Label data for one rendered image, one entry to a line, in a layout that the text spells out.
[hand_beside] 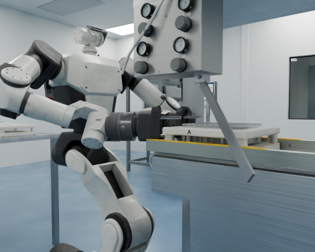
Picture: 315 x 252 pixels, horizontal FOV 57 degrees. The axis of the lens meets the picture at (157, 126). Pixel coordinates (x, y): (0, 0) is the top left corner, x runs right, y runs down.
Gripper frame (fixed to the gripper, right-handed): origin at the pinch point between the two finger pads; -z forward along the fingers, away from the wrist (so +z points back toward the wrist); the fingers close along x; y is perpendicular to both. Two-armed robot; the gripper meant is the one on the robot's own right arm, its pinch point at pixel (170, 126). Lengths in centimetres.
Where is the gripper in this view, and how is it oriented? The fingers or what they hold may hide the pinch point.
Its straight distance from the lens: 86.5
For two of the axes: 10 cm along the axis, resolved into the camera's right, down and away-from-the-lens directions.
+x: 0.0, 10.0, 0.5
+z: -9.9, 0.0, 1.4
